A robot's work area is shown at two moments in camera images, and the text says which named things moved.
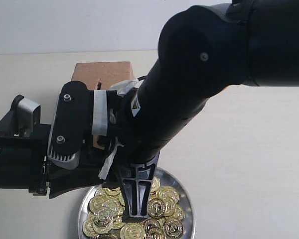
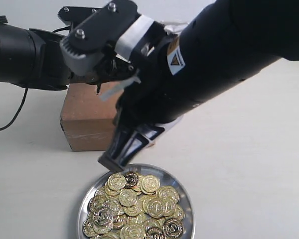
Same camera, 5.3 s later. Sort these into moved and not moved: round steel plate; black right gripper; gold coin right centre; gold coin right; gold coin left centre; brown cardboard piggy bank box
Moved: brown cardboard piggy bank box; black right gripper
Not moved: gold coin left centre; gold coin right; round steel plate; gold coin right centre
